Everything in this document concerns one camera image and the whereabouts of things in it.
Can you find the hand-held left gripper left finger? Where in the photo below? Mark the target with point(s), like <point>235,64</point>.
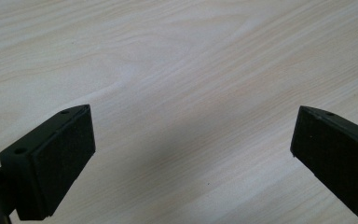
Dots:
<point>52,165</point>

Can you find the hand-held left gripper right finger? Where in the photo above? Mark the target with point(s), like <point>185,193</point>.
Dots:
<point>338,155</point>

